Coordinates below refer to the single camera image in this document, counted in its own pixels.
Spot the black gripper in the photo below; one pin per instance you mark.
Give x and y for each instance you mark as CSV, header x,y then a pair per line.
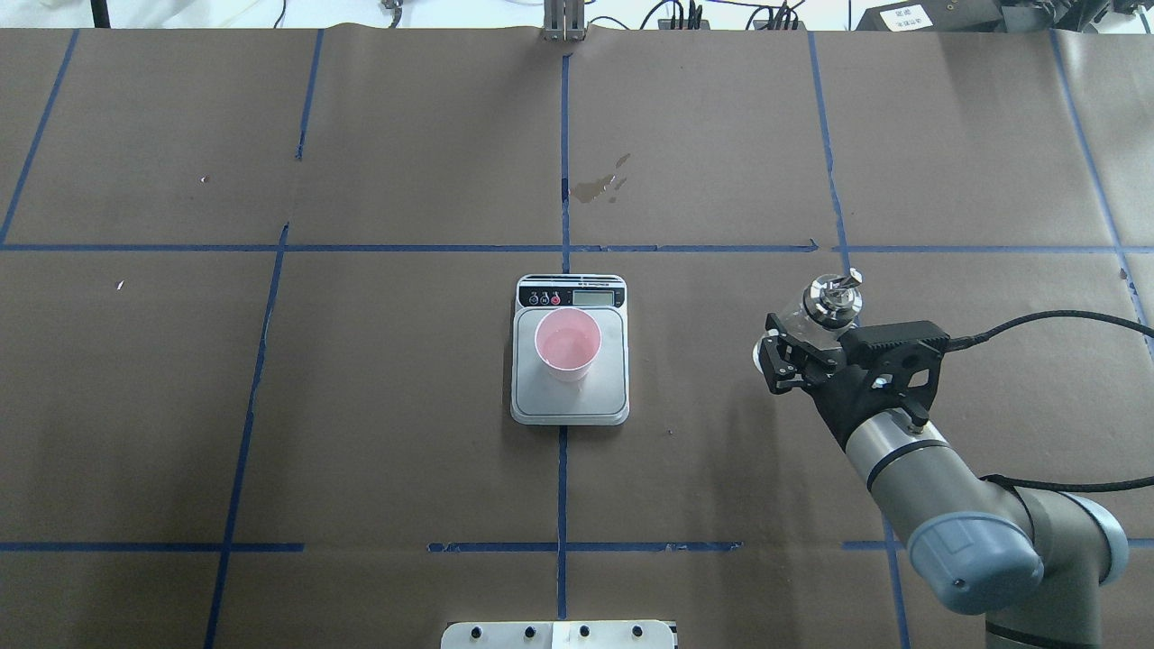
x,y
837,403

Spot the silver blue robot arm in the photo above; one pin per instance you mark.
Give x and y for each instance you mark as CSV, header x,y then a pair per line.
x,y
1030,557

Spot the digital kitchen scale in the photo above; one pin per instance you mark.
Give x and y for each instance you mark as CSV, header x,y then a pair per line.
x,y
602,397

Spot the black labelled box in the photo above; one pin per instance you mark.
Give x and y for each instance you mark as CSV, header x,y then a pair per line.
x,y
932,16

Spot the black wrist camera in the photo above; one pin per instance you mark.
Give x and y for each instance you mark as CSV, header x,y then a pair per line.
x,y
864,346

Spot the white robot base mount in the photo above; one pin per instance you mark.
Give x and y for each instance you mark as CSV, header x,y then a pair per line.
x,y
627,633

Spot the aluminium frame post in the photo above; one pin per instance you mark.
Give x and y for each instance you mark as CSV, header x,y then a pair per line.
x,y
564,21

